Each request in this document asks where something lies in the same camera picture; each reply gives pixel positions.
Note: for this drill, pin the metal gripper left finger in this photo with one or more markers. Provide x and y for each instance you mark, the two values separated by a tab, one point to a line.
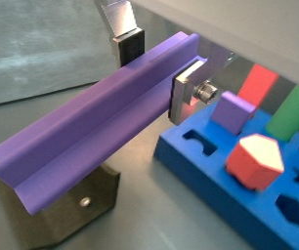
126	36

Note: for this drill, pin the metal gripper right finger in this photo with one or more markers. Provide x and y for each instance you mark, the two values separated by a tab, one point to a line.
192	86

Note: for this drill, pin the purple star-profile bar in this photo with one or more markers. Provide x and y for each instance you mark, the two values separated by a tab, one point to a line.
46	158

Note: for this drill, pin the purple rectangular block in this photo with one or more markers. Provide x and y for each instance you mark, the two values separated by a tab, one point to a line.
232	112

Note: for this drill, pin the red tall rectangular block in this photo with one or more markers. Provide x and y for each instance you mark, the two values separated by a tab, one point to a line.
257	85

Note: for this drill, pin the green tall cylinder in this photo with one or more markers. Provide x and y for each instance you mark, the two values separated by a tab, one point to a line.
284	122

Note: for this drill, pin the red hexagonal block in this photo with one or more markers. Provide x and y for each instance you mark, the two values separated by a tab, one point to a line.
254	162

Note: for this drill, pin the blue foam shape-sorter base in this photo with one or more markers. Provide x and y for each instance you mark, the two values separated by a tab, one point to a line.
200	152

